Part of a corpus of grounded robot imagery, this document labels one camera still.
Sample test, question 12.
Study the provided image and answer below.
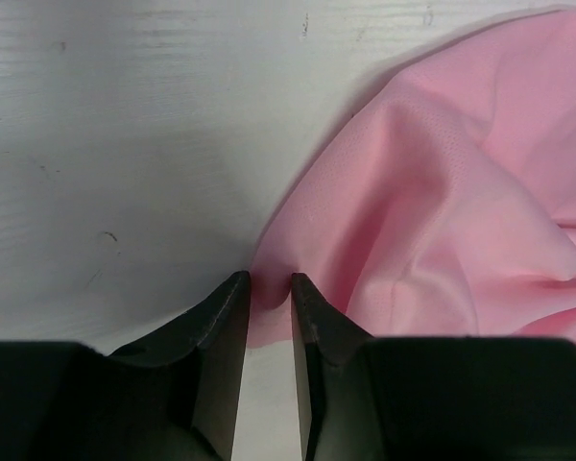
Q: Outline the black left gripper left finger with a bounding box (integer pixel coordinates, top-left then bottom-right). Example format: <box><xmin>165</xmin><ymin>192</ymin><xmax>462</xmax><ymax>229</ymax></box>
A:
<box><xmin>0</xmin><ymin>271</ymin><xmax>251</xmax><ymax>460</ymax></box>

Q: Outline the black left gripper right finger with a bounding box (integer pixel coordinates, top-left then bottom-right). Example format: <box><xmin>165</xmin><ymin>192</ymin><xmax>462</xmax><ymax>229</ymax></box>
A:
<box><xmin>291</xmin><ymin>273</ymin><xmax>576</xmax><ymax>460</ymax></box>

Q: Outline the pink t shirt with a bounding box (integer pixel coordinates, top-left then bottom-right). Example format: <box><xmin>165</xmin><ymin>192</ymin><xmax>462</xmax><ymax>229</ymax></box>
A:
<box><xmin>248</xmin><ymin>10</ymin><xmax>576</xmax><ymax>348</ymax></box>

